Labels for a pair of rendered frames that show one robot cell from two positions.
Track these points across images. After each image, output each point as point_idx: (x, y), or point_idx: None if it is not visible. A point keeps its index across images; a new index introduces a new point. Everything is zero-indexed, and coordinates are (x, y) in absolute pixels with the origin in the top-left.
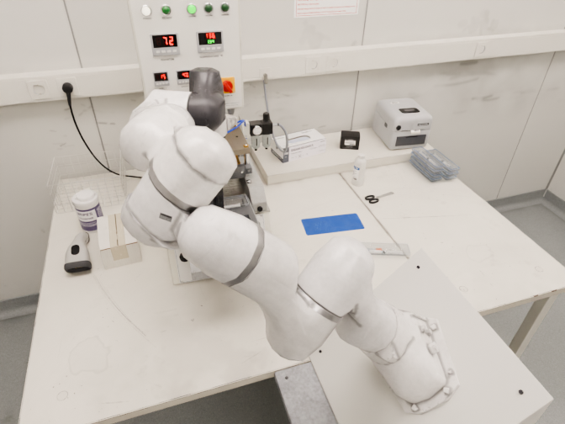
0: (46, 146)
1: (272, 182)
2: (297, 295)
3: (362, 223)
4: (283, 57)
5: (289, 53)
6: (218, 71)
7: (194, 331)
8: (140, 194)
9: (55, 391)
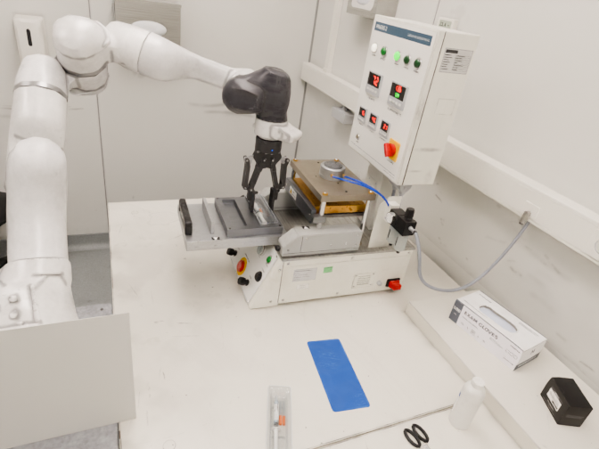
0: (366, 162)
1: (409, 314)
2: (13, 138)
3: (346, 411)
4: (563, 207)
5: (582, 209)
6: (275, 73)
7: (171, 259)
8: None
9: (139, 209)
